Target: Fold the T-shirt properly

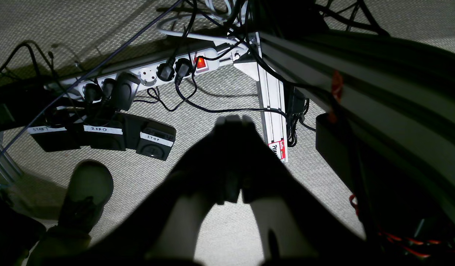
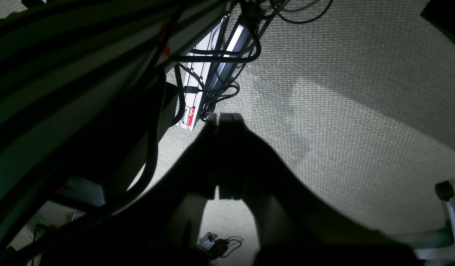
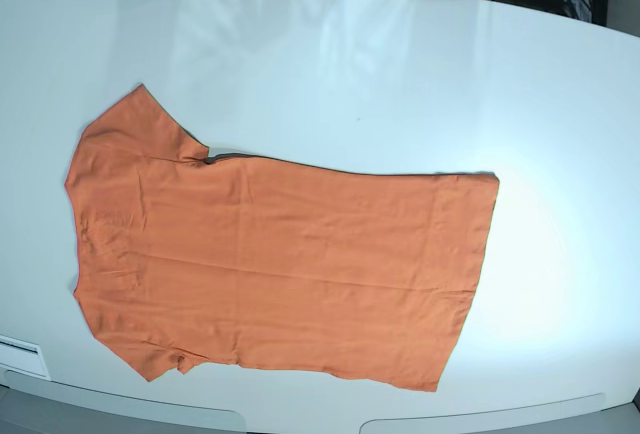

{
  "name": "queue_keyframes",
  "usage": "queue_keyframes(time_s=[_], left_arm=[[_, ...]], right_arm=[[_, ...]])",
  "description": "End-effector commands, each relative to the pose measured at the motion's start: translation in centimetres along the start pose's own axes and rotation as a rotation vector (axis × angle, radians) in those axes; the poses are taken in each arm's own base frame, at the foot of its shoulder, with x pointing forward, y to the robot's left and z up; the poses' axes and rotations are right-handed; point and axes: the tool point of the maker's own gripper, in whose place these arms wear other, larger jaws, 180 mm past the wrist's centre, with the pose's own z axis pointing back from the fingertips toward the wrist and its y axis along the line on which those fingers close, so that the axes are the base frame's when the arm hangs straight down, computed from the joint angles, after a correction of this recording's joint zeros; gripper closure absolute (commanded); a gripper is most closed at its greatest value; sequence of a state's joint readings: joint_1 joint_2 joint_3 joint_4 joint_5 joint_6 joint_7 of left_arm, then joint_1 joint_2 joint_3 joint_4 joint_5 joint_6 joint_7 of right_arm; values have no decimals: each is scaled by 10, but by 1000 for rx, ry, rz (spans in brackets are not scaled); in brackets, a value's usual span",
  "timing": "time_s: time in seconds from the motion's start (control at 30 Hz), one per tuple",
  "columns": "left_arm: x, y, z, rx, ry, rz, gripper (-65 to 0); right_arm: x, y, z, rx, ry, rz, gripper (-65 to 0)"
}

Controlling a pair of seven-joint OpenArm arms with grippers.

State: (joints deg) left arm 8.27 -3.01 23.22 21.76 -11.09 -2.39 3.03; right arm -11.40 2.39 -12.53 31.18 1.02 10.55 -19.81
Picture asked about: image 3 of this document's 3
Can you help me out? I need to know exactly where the orange T-shirt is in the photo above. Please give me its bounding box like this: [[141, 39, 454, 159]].
[[65, 87, 499, 392]]

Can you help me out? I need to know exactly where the white label sticker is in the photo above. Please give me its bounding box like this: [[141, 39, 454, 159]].
[[0, 335, 51, 381]]

